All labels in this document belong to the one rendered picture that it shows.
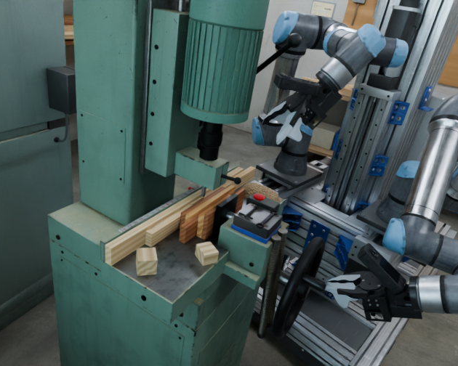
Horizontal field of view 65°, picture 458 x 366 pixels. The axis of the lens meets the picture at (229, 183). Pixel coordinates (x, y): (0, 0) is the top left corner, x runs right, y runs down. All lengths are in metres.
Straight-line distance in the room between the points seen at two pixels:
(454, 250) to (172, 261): 0.62
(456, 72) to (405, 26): 2.62
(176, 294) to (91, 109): 0.57
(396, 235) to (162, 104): 0.64
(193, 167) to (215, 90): 0.24
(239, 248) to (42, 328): 1.27
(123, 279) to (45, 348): 1.09
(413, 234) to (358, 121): 0.76
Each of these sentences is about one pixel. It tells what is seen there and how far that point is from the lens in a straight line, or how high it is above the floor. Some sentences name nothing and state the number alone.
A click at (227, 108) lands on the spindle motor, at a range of 0.87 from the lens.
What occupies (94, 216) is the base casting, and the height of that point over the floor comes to 0.80.
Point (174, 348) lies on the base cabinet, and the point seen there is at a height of 0.61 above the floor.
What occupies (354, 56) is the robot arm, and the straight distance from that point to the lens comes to 0.96.
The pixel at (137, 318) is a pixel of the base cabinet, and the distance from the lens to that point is 1.13.
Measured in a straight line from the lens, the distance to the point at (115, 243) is 0.85.
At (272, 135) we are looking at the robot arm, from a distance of 1.53.
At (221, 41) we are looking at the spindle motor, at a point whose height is 1.38.
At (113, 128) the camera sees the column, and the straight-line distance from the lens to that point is 1.05.
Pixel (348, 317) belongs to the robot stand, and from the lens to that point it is 1.93.
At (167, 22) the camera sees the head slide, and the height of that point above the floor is 1.39.
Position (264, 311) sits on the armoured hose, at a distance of 1.05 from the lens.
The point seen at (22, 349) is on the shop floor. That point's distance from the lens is 1.93.
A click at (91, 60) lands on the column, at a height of 1.27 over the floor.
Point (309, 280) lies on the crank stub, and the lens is 0.91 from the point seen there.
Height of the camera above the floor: 1.47
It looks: 27 degrees down
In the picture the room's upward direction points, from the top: 10 degrees clockwise
